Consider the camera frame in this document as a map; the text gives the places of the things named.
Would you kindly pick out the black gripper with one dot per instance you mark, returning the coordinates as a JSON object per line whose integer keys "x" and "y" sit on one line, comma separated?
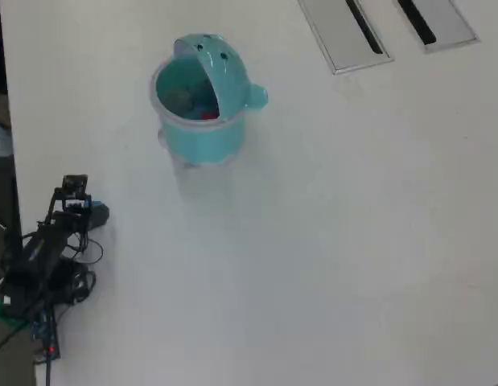
{"x": 71, "y": 211}

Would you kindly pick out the blue lego block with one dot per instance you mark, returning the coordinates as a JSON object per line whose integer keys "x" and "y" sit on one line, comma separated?
{"x": 97, "y": 203}

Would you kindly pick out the red lego block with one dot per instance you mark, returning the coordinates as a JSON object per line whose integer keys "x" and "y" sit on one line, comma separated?
{"x": 209, "y": 116}

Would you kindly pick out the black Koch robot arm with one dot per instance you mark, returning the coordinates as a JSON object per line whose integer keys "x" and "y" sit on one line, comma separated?
{"x": 35, "y": 253}

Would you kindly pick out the teal whale-shaped bin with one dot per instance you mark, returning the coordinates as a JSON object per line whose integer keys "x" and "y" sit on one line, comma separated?
{"x": 200, "y": 136}

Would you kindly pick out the white grey shoe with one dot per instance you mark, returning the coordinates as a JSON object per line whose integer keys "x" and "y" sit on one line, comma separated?
{"x": 0, "y": 138}

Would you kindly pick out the blue circuit board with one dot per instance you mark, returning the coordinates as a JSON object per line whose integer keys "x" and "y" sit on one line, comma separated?
{"x": 47, "y": 333}

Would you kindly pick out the grey green crumpled ball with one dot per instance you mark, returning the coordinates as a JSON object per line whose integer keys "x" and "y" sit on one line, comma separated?
{"x": 178, "y": 98}

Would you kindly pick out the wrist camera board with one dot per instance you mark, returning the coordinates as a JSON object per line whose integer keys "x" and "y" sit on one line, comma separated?
{"x": 75, "y": 185}

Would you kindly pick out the black vertical post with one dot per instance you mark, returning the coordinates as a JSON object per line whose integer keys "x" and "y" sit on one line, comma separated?
{"x": 13, "y": 209}

